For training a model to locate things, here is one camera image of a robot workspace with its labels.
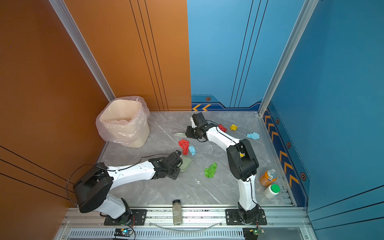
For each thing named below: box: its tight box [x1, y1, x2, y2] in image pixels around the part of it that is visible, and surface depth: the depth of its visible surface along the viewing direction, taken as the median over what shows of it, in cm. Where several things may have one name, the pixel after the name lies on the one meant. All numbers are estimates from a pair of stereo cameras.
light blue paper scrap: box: [246, 132, 260, 140], surface depth 107 cm
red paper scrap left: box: [178, 139, 190, 154], surface depth 101 cm
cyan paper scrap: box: [188, 145, 197, 157], surface depth 98 cm
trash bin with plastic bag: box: [95, 96, 150, 148], surface depth 88 cm
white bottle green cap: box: [264, 184, 281, 199], surface depth 75 cm
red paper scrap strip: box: [182, 146, 189, 156], surface depth 100 cm
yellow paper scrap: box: [230, 124, 238, 131], surface depth 111 cm
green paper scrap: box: [204, 162, 218, 178], surface depth 91 cm
